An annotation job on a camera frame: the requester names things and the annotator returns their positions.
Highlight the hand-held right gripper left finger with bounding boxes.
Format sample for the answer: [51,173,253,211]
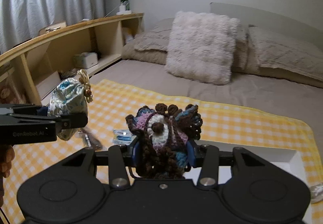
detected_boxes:
[62,141,139,189]

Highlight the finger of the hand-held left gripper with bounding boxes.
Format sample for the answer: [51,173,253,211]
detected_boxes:
[0,104,49,117]
[10,113,89,129]

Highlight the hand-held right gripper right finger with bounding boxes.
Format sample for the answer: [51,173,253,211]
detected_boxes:
[187,141,272,186]

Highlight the silver blue brocade pouch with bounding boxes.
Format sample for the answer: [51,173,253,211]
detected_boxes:
[47,69,92,142]

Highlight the brown crochet toy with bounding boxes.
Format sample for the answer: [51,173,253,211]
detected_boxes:
[125,103,203,180]

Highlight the white cardboard box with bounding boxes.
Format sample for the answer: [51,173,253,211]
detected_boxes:
[185,141,307,185]

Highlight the person's left hand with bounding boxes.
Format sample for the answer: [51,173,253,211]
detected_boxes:
[0,145,15,179]

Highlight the small blue white packet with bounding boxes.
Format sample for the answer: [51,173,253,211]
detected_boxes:
[112,128,135,146]

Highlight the doll in clear case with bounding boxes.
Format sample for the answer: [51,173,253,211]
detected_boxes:
[0,67,27,105]

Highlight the clear packet with dark item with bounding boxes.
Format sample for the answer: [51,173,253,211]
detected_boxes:
[80,127,104,151]

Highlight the white board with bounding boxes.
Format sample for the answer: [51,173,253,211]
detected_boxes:
[37,71,61,100]

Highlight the yellow checkered mat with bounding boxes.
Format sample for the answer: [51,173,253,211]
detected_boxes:
[0,79,317,224]

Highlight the white tissue box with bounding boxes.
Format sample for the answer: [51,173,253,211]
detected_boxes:
[74,52,99,69]

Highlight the grey bed mattress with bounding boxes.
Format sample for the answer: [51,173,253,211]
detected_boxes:
[87,58,323,138]

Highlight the wooden shelf unit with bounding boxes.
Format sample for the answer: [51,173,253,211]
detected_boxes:
[0,13,144,106]

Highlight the grey curtain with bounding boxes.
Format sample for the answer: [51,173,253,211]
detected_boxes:
[0,0,106,54]

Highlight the fluffy white pillow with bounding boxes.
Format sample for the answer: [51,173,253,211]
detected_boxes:
[165,11,242,85]

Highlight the beige quilted pillow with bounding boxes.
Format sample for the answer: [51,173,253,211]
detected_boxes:
[133,17,177,53]
[248,25,323,80]

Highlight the clear plastic wrapper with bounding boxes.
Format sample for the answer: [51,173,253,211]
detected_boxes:
[309,184,323,205]

